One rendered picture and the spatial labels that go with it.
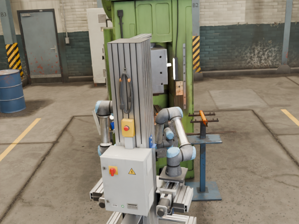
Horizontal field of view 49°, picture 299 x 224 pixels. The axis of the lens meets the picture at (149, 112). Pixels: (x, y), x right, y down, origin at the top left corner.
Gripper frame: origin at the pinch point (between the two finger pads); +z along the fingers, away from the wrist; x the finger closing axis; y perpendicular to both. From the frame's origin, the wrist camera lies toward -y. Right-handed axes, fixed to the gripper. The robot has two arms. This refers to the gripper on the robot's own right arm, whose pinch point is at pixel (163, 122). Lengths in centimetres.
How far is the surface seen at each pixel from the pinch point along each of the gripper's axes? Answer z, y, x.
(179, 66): 41, -52, 31
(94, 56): 583, 6, -68
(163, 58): 27, -66, 9
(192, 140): 3.1, 27.2, 34.5
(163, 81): 27.0, -39.4, 8.1
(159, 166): 24, 66, -2
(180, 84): 39, -31, 31
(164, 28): 41, -97, 14
